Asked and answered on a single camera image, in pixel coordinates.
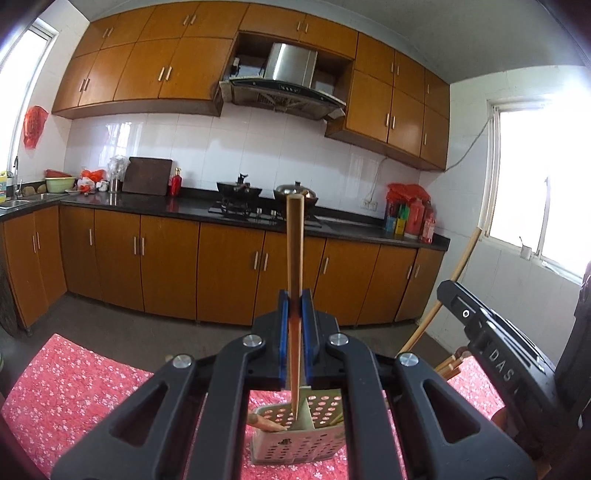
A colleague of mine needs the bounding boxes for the black wok with handle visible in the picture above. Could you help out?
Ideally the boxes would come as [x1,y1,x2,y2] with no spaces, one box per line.
[217,173,263,197]

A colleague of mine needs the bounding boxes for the grey perforated utensil holder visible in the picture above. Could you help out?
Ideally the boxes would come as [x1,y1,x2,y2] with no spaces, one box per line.
[250,387,346,464]

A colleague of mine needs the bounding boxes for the dark wooden cutting board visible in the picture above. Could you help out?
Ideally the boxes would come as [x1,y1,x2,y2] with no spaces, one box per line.
[122,157,174,195]

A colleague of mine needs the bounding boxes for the brown kitchen cabinets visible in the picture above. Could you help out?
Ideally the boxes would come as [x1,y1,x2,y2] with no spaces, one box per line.
[52,2,451,172]
[0,205,448,329]

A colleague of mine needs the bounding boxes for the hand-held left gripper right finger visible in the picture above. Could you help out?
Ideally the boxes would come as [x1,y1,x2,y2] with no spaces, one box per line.
[299,288,539,480]

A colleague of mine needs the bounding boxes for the red plastic bag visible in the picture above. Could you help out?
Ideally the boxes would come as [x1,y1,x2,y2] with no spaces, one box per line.
[387,183,431,204]

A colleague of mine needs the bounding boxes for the gas stove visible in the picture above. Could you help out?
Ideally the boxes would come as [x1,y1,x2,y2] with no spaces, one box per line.
[208,198,324,229]

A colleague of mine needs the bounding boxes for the black wok with lid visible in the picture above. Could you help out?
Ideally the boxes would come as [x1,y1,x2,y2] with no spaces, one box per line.
[274,182,319,206]

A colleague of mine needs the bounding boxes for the brown upper kitchen cabinets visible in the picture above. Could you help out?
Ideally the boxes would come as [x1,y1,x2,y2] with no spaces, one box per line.
[52,2,451,172]

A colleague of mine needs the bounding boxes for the large red bottle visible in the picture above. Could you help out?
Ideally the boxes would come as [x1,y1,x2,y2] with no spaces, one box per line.
[406,198,426,237]

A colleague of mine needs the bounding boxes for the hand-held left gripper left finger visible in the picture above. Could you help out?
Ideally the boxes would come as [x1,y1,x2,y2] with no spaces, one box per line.
[51,288,293,480]

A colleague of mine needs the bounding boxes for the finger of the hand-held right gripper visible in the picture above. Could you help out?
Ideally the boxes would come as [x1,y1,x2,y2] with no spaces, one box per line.
[436,279,490,333]

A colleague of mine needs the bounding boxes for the dark brown wooden chopstick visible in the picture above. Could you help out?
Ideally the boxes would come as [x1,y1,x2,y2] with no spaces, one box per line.
[285,194,306,418]

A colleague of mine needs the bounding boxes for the red jug with label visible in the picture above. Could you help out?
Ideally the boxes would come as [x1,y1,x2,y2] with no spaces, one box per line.
[419,208,437,244]

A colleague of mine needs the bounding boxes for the red floral tablecloth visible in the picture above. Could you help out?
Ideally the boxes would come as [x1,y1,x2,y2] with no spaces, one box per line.
[0,333,509,480]

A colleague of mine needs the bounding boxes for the hanging red bag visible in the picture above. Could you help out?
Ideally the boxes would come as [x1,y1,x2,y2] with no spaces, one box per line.
[24,105,49,149]

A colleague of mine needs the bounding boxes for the steel range hood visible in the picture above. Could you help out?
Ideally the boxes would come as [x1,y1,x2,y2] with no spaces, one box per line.
[219,43,347,121]

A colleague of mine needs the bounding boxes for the window beside sink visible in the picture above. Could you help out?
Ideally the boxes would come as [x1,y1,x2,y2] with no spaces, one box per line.
[0,21,61,174]

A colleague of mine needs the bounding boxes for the bright sliding window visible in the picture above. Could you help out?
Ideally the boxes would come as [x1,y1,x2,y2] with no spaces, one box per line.
[487,99,591,287]

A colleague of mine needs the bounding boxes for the long wooden utensil handle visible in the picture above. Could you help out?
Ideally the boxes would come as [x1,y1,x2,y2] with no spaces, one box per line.
[397,226,484,358]

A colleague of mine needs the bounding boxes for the steel kitchen sink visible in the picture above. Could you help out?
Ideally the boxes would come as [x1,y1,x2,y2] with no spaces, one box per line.
[0,194,61,211]

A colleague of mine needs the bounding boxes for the black kitchen countertop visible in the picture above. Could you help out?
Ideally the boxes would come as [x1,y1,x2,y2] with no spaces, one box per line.
[0,191,451,252]

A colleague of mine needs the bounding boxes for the brown lower kitchen cabinets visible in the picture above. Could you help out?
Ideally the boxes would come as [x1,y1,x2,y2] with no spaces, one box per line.
[0,205,448,329]

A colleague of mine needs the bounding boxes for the clear jar with bags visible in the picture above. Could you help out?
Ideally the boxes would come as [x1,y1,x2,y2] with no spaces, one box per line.
[107,156,130,193]

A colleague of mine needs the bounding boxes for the colourful seasoning packets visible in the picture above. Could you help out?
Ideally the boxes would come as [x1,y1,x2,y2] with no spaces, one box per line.
[385,203,409,235]

